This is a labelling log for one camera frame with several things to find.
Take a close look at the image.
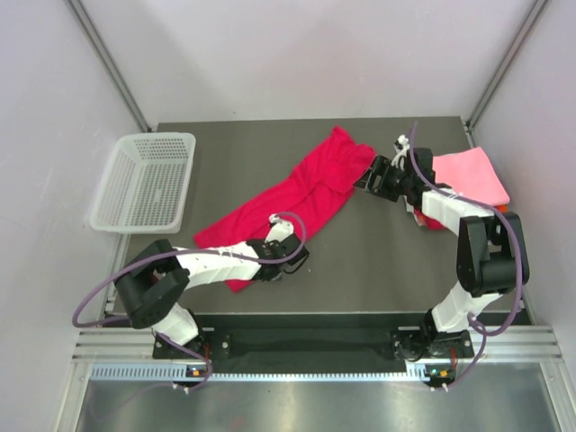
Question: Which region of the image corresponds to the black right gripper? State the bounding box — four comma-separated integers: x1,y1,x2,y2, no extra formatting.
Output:
354,156,414,203

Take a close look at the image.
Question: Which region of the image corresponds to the crimson red t shirt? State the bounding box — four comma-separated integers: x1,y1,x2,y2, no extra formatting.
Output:
193,125,375,296

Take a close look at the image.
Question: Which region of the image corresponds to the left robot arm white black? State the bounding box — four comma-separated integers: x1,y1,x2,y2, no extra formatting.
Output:
114,234,310,357

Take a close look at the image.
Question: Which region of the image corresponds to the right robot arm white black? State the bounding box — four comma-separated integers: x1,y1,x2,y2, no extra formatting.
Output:
355,147,530,356

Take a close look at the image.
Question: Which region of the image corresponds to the red folded t shirt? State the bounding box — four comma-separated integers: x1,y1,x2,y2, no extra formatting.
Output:
413,209,445,230

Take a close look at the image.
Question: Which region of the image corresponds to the light pink folded t shirt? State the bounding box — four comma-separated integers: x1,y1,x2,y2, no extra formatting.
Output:
433,148,510,207

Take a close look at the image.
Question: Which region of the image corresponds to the white perforated plastic basket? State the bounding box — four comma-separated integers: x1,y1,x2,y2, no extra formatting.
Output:
89,132,196,235

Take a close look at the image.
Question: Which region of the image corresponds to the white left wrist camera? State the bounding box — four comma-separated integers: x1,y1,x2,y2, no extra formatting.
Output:
265,213,294,243

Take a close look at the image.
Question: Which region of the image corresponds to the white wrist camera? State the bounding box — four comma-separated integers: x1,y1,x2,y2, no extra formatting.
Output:
391,134,410,171
265,213,294,243

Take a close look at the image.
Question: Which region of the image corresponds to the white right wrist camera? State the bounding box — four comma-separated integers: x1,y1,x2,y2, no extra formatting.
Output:
391,134,410,171

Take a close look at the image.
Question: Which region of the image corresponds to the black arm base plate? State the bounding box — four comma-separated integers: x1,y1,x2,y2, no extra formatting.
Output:
180,312,474,362

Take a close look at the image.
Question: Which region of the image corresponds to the grey slotted cable duct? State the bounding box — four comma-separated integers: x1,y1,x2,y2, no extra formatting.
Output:
90,364,429,383

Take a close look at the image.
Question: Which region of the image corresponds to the right aluminium frame post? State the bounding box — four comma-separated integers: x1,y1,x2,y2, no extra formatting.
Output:
463,0,551,135

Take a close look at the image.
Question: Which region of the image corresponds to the aluminium frame post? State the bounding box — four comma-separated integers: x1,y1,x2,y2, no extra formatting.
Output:
64,0,152,132
463,0,551,135

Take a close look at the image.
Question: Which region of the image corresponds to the left aluminium frame post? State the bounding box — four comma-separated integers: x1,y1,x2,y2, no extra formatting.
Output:
64,0,152,132

